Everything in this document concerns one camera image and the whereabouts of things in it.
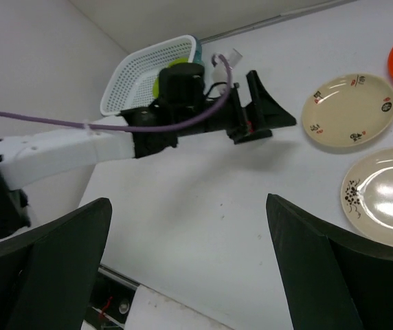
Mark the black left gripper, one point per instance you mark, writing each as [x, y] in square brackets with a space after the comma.
[183, 108]

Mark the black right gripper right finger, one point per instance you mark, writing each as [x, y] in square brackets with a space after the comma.
[332, 278]

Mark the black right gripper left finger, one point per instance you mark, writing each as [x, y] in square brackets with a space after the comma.
[47, 274]

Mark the beige plate with symbols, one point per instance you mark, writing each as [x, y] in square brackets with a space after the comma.
[348, 111]

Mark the green plate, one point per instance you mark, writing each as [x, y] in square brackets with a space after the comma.
[171, 64]

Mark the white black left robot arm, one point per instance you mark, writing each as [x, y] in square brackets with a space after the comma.
[27, 159]

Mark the beige plate with black patch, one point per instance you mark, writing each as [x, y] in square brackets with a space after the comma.
[366, 196]

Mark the white perforated plastic basket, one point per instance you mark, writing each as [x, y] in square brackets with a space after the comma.
[131, 84]

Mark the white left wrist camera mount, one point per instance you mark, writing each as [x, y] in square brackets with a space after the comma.
[219, 75]

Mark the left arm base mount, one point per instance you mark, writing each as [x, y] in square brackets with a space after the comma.
[110, 301]

